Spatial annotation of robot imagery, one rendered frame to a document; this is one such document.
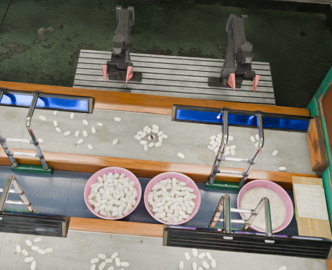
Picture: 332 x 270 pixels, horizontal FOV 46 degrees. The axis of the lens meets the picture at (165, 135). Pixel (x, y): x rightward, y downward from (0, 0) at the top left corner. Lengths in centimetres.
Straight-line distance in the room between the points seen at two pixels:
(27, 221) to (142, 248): 55
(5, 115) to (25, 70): 125
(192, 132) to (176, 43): 161
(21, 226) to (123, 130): 80
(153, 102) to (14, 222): 101
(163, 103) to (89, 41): 158
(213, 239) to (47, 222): 60
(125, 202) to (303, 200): 85
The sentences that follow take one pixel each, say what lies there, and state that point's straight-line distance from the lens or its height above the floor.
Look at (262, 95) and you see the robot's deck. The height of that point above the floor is 67.
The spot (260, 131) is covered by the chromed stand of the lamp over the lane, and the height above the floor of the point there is 112.
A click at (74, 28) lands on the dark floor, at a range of 371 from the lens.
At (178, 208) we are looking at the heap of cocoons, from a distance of 186.
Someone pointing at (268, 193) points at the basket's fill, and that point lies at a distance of 200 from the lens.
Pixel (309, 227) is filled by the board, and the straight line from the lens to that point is 194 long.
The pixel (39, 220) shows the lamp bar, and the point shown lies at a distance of 148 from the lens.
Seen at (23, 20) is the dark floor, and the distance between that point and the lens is 387.
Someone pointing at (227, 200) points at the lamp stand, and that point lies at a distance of 149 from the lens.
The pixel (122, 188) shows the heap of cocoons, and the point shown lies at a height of 74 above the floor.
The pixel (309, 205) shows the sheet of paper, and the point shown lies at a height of 78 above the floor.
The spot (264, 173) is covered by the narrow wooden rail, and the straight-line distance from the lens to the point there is 200.
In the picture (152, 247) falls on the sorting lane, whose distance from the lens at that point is 179.
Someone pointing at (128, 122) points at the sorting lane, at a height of 74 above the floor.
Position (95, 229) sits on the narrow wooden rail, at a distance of 180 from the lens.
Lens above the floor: 246
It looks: 57 degrees down
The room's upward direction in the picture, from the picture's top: 6 degrees clockwise
